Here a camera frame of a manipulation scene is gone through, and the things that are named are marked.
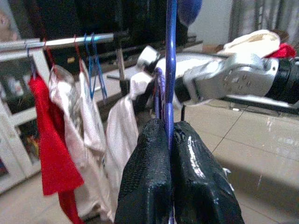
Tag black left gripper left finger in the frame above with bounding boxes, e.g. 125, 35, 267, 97
114, 118, 173, 224

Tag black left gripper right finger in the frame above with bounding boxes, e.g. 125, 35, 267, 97
171, 121, 245, 224

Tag blue plastic clothes hanger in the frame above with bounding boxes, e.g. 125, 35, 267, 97
153, 0, 203, 224
83, 33, 99, 100
26, 48, 37, 80
90, 32, 108, 101

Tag red plastic clothes hanger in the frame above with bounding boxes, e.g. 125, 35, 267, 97
43, 38, 57, 73
73, 34, 83, 70

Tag white hung garment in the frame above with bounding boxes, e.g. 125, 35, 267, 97
74, 70, 113, 221
105, 71, 156, 222
48, 64, 89, 171

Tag red hung garment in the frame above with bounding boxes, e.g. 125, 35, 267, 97
28, 72, 86, 224

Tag white glass-door cabinet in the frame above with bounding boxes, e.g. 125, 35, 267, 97
0, 50, 57, 194

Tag white jeans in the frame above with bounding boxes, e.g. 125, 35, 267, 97
219, 29, 282, 58

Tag red t-shirt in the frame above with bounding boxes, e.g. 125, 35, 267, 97
265, 42, 298, 59

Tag metal clothes rack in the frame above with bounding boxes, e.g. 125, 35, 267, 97
0, 32, 131, 94

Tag black television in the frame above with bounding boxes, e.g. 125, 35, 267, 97
35, 0, 190, 77

